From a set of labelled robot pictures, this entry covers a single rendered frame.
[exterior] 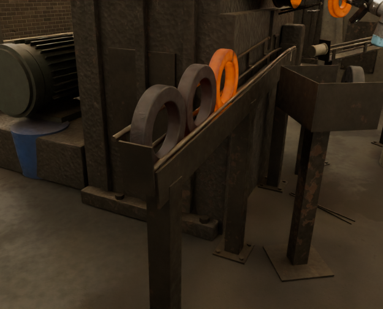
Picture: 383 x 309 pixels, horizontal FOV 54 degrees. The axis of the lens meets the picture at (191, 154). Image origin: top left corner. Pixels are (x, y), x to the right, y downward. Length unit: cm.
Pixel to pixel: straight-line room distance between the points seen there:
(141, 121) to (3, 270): 101
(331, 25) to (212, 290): 360
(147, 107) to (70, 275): 90
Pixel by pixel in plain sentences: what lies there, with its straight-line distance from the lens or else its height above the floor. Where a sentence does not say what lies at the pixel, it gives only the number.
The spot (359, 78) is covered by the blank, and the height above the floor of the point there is 73.
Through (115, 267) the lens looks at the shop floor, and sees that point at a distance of 148.
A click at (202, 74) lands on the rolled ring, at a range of 92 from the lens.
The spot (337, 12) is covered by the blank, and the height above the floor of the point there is 85.
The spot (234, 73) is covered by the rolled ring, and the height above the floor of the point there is 72.
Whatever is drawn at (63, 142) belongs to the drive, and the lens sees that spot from 196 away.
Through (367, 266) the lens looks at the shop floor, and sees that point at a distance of 163.
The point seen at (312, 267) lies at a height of 1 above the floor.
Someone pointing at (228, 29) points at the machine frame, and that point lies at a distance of 134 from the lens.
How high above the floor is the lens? 94
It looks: 23 degrees down
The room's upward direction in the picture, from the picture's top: 1 degrees clockwise
